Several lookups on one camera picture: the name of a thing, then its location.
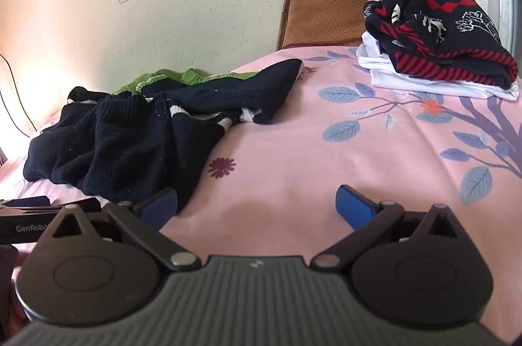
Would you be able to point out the pink floral bedsheet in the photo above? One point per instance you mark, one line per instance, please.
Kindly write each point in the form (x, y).
(310, 150)

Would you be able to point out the green knit garment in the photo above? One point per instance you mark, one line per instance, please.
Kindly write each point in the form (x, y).
(171, 78)

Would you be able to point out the black red patterned sweater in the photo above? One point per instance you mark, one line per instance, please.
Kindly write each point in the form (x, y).
(432, 19)

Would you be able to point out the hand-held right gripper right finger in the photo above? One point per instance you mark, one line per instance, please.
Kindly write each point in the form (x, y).
(354, 206)

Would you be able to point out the white folded garment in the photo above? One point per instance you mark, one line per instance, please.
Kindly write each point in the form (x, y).
(391, 70)

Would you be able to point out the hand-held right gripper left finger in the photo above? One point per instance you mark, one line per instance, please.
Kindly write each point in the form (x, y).
(158, 208)

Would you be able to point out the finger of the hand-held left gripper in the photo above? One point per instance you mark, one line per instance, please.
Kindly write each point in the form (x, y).
(24, 202)
(79, 204)

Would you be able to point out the navy knit sweater white stripes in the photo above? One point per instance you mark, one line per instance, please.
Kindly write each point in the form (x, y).
(122, 138)

